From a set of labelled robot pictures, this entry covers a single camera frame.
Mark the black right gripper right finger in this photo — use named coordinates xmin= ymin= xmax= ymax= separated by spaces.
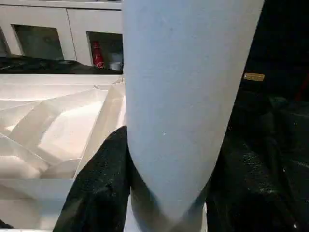
xmin=204 ymin=134 xmax=309 ymax=232

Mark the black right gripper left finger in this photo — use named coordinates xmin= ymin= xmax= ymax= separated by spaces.
xmin=54 ymin=125 xmax=136 ymax=232

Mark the white plastic table top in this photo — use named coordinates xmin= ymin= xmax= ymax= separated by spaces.
xmin=0 ymin=73 xmax=129 ymax=232

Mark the white plastic table leg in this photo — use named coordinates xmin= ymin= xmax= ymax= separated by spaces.
xmin=121 ymin=0 xmax=267 ymax=232

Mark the black plastic mat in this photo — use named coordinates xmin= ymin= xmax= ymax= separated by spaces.
xmin=0 ymin=55 xmax=309 ymax=232

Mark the small white label sticker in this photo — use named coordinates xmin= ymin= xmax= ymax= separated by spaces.
xmin=243 ymin=72 xmax=266 ymax=83

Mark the red bottle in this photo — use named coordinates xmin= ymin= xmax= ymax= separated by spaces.
xmin=91 ymin=40 xmax=105 ymax=69

